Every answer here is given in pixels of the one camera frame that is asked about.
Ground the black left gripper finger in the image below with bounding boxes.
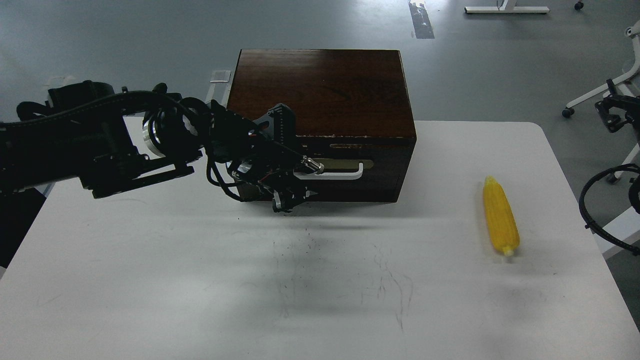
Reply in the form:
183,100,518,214
272,142,325,174
272,186,318,214

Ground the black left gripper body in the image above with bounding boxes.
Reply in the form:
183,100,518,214
205,100,296,201

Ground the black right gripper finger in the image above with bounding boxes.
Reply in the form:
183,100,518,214
594,78,640,134

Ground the wooden drawer with white handle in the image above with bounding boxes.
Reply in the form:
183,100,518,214
294,139,415,181

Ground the yellow corn cob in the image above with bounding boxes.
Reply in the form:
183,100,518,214
482,176,521,256

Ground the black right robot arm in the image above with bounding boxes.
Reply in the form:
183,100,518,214
594,79,640,214

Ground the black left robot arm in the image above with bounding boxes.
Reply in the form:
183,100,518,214
1,80,325,269

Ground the dark brown wooden cabinet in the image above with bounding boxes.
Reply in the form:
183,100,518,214
226,48,418,203

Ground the white table foot bar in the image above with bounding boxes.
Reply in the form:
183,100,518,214
464,0,551,15

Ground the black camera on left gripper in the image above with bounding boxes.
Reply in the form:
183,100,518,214
253,103,301,151

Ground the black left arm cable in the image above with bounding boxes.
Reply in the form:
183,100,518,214
205,145,251,203

